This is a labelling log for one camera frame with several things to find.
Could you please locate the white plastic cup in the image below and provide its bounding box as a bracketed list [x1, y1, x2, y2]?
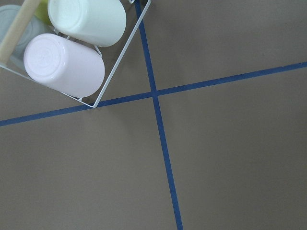
[47, 0, 127, 47]

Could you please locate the pink plastic cup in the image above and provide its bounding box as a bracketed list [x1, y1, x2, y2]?
[24, 34, 105, 98]

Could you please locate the grey-blue plastic cup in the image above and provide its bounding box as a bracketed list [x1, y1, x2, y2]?
[0, 0, 52, 69]

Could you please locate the yellow plastic cup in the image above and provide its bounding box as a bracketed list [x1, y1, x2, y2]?
[35, 0, 53, 26]

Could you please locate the white wire cup rack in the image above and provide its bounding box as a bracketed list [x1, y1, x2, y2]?
[0, 0, 152, 108]

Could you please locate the wooden rack handle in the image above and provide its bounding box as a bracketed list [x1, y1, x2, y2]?
[0, 0, 40, 65]

